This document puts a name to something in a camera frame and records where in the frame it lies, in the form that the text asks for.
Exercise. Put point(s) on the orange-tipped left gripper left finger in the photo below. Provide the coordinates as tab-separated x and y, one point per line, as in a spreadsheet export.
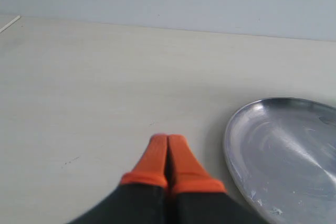
140	195

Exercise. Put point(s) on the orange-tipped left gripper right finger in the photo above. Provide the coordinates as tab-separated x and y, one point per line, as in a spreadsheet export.
198	197

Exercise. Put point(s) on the round metal plate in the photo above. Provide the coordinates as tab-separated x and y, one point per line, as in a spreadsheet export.
280	153

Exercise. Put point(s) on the white strip on table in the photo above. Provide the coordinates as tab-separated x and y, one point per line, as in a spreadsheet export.
7	21

